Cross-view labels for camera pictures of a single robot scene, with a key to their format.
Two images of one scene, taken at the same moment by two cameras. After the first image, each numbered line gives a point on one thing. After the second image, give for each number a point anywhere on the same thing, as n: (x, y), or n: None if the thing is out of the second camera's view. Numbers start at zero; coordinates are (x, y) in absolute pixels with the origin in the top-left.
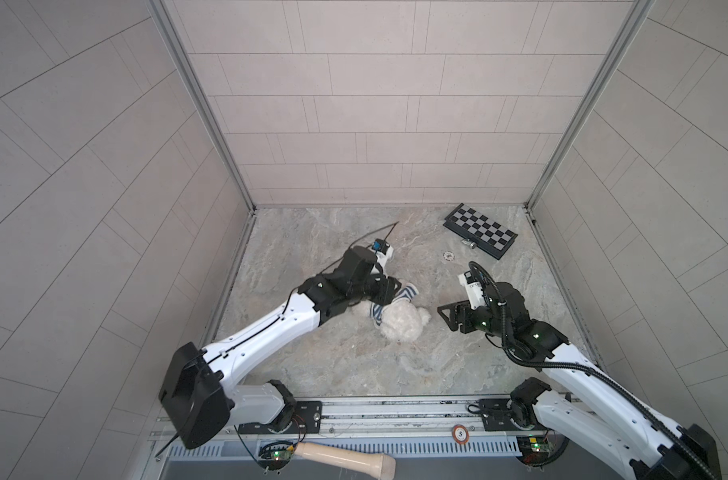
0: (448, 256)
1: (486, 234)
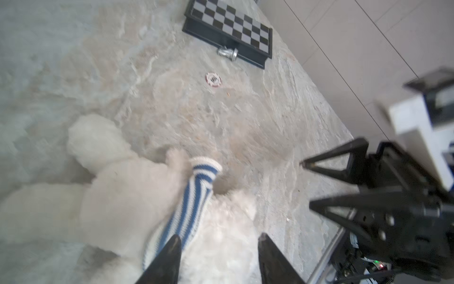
0: (213, 79)
1: (221, 25)
